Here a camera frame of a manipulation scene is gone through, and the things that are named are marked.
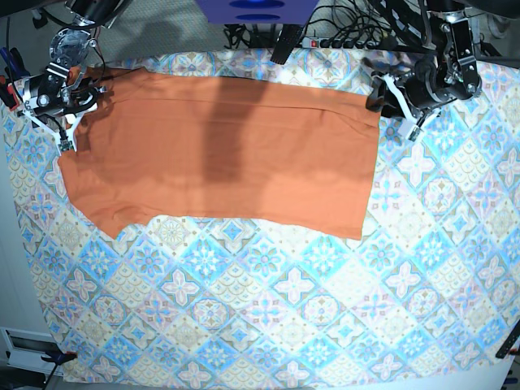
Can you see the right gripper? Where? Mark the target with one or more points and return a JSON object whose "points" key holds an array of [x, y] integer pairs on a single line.
{"points": [[77, 101]]}

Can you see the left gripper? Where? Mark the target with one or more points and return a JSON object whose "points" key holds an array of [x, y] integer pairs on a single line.
{"points": [[420, 90]]}

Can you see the orange T-shirt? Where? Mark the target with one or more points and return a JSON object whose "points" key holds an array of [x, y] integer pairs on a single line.
{"points": [[223, 147]]}

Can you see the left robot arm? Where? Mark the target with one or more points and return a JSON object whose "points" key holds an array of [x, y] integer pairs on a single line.
{"points": [[445, 73]]}

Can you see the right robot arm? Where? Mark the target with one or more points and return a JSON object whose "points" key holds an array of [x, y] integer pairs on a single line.
{"points": [[55, 92]]}

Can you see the red black clamp left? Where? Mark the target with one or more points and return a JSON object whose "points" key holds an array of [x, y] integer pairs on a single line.
{"points": [[18, 70]]}

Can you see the patterned blue tablecloth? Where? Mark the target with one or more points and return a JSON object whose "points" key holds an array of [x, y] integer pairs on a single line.
{"points": [[431, 288]]}

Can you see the blue clamp bottom left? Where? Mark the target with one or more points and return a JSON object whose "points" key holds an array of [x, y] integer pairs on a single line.
{"points": [[57, 359]]}

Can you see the black clamp bottom right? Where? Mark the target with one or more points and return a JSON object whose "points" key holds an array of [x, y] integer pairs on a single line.
{"points": [[507, 348]]}

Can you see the power strip with red switch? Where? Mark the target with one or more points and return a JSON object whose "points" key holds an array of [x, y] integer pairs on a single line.
{"points": [[388, 43]]}

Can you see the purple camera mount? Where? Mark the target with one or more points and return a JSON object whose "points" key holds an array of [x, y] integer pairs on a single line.
{"points": [[257, 11]]}

